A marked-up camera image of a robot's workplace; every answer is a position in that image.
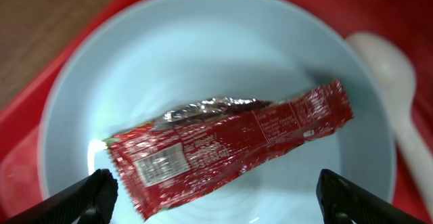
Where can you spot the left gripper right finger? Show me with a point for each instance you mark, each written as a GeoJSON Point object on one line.
{"type": "Point", "coordinates": [343, 202]}

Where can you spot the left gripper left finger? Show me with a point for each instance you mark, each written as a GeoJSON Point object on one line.
{"type": "Point", "coordinates": [91, 200]}

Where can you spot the red snack wrapper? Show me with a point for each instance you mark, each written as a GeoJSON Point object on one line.
{"type": "Point", "coordinates": [193, 150]}

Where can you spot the white plastic spoon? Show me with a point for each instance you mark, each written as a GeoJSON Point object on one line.
{"type": "Point", "coordinates": [396, 76]}

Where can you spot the red plastic tray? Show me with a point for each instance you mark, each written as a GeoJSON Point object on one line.
{"type": "Point", "coordinates": [407, 23]}

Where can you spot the light blue plate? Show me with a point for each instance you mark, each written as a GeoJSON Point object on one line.
{"type": "Point", "coordinates": [158, 54]}

